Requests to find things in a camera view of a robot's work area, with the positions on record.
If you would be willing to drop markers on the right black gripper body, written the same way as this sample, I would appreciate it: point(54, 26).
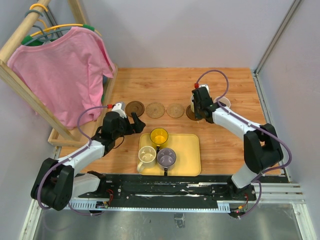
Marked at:
point(197, 108)

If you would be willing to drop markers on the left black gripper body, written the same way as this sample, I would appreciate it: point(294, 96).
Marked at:
point(125, 128)

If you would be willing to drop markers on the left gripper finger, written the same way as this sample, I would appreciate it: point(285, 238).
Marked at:
point(138, 126)
point(135, 118)

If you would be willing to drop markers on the white cup green handle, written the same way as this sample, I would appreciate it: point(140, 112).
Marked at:
point(192, 103)

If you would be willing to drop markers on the brown wooden coaster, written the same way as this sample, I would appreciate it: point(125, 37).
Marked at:
point(135, 107)
point(190, 113)

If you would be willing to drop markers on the pink cup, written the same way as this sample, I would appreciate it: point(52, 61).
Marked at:
point(224, 101)

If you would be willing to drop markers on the large woven rattan coaster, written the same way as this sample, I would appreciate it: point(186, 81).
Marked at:
point(155, 110)

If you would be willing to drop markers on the small woven rattan coaster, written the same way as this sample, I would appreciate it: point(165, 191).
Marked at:
point(175, 110)

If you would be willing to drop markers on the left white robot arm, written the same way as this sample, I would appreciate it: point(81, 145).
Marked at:
point(57, 181)

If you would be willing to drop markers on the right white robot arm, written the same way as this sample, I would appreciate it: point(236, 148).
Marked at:
point(261, 147)

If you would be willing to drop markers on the yellow cup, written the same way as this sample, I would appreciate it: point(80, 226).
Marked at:
point(159, 138)

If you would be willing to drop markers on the cream cup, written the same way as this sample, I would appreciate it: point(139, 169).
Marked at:
point(146, 158)

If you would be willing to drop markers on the purple cup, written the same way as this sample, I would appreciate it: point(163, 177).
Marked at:
point(166, 159)

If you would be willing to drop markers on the yellow plastic tray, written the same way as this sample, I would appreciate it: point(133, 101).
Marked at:
point(180, 156)

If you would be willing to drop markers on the pink t-shirt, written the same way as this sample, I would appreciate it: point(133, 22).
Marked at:
point(67, 74)

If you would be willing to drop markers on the grey clothes hanger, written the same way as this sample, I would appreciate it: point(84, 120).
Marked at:
point(57, 31)

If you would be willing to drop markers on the green clothes hanger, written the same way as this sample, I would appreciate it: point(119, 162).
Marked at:
point(32, 40)

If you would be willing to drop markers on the yellow clothes hanger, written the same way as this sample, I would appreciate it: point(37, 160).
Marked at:
point(55, 27)

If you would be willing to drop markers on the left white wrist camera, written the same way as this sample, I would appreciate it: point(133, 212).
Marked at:
point(119, 108)

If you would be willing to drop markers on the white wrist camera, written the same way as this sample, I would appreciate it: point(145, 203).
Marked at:
point(119, 108)
point(205, 86)

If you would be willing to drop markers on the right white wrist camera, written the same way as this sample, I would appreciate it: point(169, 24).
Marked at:
point(205, 86)

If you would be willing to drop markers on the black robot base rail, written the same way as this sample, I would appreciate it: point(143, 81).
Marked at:
point(176, 193)

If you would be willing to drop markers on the aluminium frame post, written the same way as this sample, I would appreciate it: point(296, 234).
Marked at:
point(278, 34)

